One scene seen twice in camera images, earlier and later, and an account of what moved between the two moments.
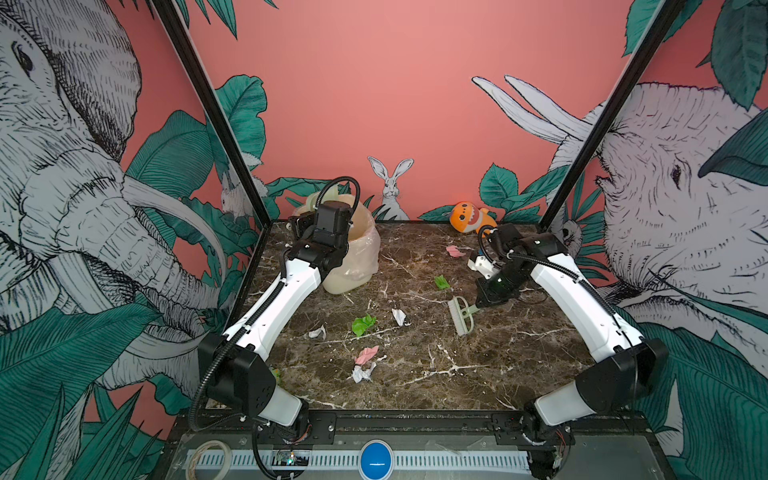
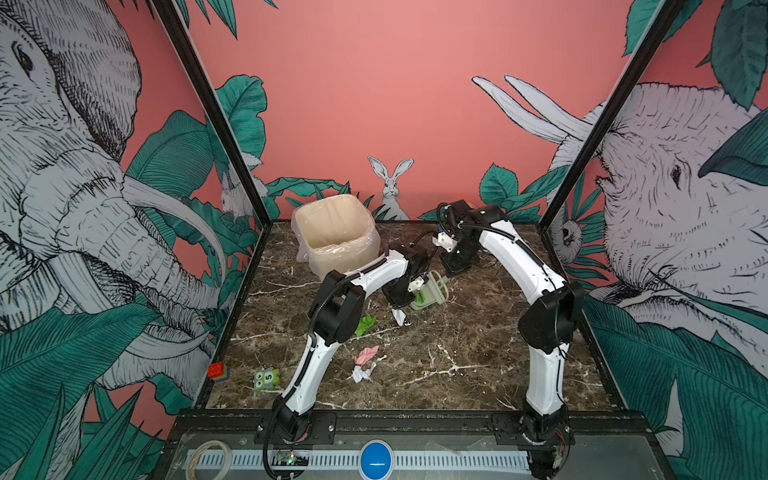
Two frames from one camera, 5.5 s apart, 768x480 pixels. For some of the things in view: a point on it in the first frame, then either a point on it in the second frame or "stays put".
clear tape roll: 189,469 stays put
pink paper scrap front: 366,354 stays put
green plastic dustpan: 328,195 → 433,291
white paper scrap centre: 398,315 stays put
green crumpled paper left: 360,325 stays put
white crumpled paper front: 358,373 stays put
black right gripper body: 500,288 → 461,258
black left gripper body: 303,228 → 398,293
